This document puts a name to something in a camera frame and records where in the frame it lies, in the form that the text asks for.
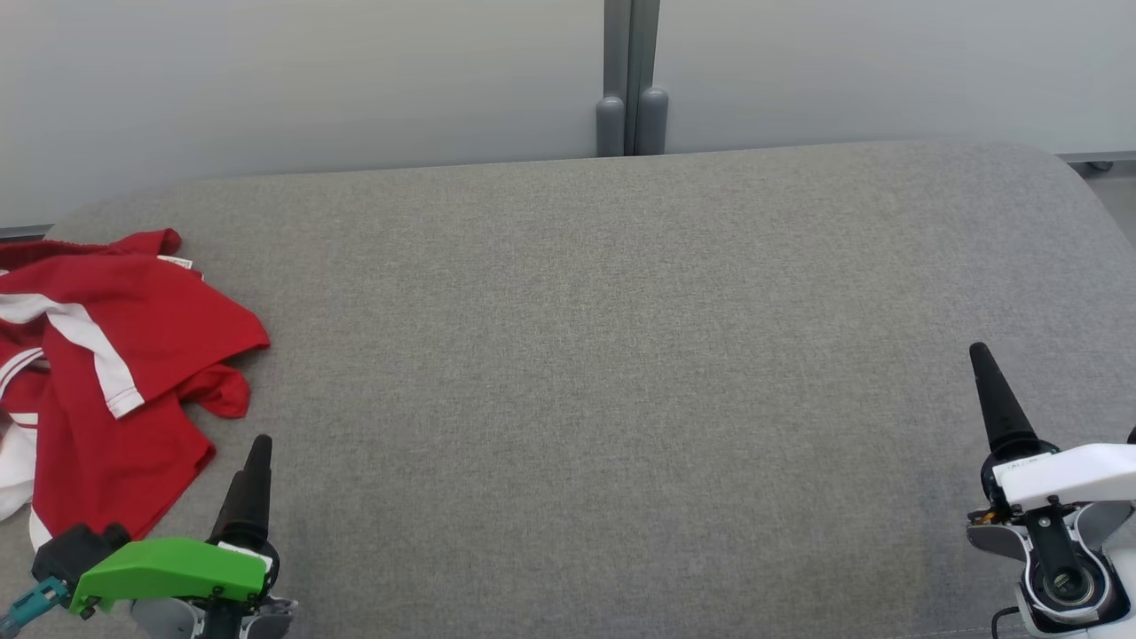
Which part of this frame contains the left camera cable teal plug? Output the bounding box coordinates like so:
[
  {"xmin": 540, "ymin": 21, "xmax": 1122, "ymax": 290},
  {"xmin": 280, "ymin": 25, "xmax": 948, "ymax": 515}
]
[{"xmin": 0, "ymin": 577, "xmax": 70, "ymax": 633}]

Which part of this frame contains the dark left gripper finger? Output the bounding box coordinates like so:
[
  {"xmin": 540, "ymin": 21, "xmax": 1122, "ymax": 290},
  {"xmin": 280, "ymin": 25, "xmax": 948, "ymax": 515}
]
[
  {"xmin": 248, "ymin": 434, "xmax": 273, "ymax": 552},
  {"xmin": 210, "ymin": 470, "xmax": 255, "ymax": 545}
]

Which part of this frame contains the red Bulls basketball jersey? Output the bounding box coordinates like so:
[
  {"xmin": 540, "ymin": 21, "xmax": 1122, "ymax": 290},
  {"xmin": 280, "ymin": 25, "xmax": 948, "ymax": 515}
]
[{"xmin": 0, "ymin": 229, "xmax": 252, "ymax": 553}]

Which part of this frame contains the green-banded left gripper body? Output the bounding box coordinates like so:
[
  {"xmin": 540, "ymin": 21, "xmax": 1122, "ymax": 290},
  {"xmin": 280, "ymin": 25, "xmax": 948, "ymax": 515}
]
[{"xmin": 69, "ymin": 536, "xmax": 281, "ymax": 619}]

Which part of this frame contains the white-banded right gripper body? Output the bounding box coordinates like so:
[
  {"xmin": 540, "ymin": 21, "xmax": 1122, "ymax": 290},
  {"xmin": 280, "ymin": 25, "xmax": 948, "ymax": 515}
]
[{"xmin": 981, "ymin": 441, "xmax": 1136, "ymax": 513}]

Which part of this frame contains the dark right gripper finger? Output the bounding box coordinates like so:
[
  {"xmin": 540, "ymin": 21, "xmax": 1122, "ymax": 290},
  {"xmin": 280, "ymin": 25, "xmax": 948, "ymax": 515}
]
[{"xmin": 969, "ymin": 342, "xmax": 1042, "ymax": 462}]

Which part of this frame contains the grey partition post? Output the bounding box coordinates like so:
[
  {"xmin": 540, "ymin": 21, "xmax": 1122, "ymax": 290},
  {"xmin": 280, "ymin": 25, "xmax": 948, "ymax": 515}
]
[{"xmin": 603, "ymin": 0, "xmax": 662, "ymax": 157}]

